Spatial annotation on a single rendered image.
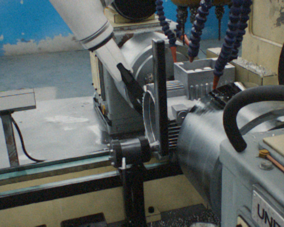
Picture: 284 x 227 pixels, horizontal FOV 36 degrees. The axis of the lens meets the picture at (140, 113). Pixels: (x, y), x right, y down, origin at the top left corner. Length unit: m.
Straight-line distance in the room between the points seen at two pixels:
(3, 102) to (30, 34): 5.43
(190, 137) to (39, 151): 0.79
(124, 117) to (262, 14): 0.61
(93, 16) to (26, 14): 5.61
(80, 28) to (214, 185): 0.48
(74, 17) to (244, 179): 0.57
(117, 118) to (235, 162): 0.96
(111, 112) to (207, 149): 0.80
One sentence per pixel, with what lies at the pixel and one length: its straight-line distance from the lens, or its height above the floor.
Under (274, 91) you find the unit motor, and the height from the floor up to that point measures 1.28.
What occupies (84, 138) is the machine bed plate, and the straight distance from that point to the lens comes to 1.56.
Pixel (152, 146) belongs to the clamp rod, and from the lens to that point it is 0.95.
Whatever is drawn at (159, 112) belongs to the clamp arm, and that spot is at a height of 1.10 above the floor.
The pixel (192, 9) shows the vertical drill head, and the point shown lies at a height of 1.29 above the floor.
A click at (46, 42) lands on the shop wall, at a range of 6.64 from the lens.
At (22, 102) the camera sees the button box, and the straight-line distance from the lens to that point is 1.23.
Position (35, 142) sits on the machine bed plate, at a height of 0.80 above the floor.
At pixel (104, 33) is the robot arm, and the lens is 1.02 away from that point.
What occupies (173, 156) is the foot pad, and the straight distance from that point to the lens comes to 1.08.
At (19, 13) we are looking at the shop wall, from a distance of 6.62.
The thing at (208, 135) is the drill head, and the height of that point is 1.11.
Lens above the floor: 1.43
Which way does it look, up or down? 21 degrees down
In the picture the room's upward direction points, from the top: 4 degrees counter-clockwise
